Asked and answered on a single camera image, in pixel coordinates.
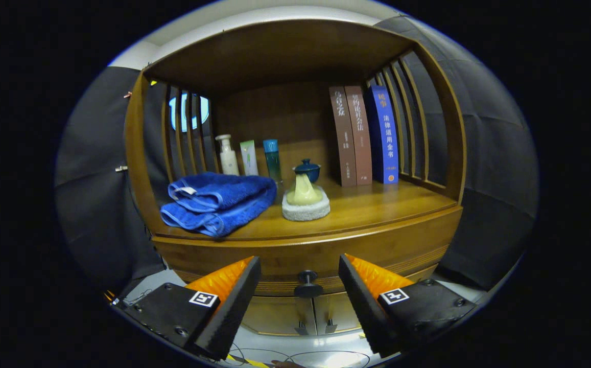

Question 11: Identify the white green tube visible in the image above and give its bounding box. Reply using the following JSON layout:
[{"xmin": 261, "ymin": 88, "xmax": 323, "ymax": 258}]
[{"xmin": 240, "ymin": 140, "xmax": 259, "ymax": 176}]

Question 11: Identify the dark blue lidded teacup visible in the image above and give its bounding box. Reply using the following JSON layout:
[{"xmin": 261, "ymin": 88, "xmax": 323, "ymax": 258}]
[{"xmin": 293, "ymin": 158, "xmax": 321, "ymax": 183}]

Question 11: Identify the reddish brown book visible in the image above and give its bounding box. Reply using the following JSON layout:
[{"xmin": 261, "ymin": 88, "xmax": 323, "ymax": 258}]
[{"xmin": 345, "ymin": 85, "xmax": 373, "ymax": 186}]

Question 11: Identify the white pump bottle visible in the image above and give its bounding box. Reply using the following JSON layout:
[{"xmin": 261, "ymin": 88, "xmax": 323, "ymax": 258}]
[{"xmin": 216, "ymin": 134, "xmax": 240, "ymax": 176}]

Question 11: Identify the dark brown book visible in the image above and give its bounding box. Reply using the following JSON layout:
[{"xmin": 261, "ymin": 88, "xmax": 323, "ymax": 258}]
[{"xmin": 329, "ymin": 86, "xmax": 357, "ymax": 187}]

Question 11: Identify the teal bottle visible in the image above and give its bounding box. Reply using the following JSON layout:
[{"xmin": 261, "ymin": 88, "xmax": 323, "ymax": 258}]
[{"xmin": 263, "ymin": 139, "xmax": 282, "ymax": 183}]

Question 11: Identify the folded blue towel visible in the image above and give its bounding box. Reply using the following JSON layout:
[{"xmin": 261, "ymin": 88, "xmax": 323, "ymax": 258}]
[{"xmin": 160, "ymin": 172, "xmax": 278, "ymax": 238}]

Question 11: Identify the brown wooden cabinet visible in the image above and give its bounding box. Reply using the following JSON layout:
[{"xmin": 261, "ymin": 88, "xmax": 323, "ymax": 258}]
[{"xmin": 124, "ymin": 19, "xmax": 467, "ymax": 338}]

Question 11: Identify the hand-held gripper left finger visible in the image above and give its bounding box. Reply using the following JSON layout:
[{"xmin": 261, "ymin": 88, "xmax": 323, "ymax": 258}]
[{"xmin": 116, "ymin": 256, "xmax": 262, "ymax": 361}]

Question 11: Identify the cream brush with white base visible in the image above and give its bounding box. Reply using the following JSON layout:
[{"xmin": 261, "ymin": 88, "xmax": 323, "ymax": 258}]
[{"xmin": 281, "ymin": 173, "xmax": 331, "ymax": 222}]

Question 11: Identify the wooden countertop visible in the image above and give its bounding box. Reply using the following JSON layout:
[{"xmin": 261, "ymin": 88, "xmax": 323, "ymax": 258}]
[{"xmin": 152, "ymin": 176, "xmax": 459, "ymax": 241}]

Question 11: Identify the blue book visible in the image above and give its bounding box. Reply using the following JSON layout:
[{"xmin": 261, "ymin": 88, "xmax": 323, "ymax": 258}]
[{"xmin": 368, "ymin": 85, "xmax": 399, "ymax": 185}]

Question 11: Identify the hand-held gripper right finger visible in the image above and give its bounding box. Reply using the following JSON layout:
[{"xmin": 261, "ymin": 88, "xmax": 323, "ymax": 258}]
[{"xmin": 338, "ymin": 254, "xmax": 477, "ymax": 358}]

